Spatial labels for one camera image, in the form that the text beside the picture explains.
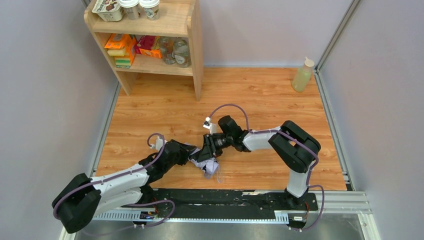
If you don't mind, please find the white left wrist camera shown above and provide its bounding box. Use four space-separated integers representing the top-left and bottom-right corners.
151 136 168 151

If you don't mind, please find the labelled glass jar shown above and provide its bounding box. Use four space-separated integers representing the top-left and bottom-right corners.
173 37 191 68

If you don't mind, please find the green liquid squeeze bottle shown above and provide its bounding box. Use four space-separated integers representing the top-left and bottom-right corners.
291 57 315 93

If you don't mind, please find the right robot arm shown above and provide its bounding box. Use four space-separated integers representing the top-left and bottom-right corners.
189 115 321 199

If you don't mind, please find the orange snack box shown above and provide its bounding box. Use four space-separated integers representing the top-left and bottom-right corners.
104 33 132 49

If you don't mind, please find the white lidded cup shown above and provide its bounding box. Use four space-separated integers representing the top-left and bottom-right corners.
139 0 160 21

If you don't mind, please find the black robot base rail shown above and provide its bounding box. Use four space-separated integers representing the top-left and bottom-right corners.
139 188 319 220

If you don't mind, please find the chocolate yogurt tub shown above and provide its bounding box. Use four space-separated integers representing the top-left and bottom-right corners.
91 0 124 22

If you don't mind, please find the red snack package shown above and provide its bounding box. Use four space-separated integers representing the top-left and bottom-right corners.
134 35 162 59

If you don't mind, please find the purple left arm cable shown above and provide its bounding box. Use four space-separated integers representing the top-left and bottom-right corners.
52 133 167 220

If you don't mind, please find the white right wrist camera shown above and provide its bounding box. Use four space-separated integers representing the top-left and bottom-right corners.
203 117 217 134

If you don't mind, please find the clear glass jar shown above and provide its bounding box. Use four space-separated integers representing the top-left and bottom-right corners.
158 36 176 65

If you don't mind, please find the yellow green sponge stack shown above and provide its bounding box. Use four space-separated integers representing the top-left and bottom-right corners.
107 47 136 69

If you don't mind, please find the wooden shelf unit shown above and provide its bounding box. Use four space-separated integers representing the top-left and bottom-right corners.
83 0 204 101

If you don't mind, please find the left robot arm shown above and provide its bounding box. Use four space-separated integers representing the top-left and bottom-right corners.
52 140 197 234

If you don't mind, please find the lavender folding umbrella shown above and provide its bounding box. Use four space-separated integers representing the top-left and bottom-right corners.
188 147 223 184

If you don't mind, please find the white yogurt cup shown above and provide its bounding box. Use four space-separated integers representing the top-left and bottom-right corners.
118 0 140 20

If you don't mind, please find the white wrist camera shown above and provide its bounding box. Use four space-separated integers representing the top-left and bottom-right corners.
151 136 168 151
203 117 217 134

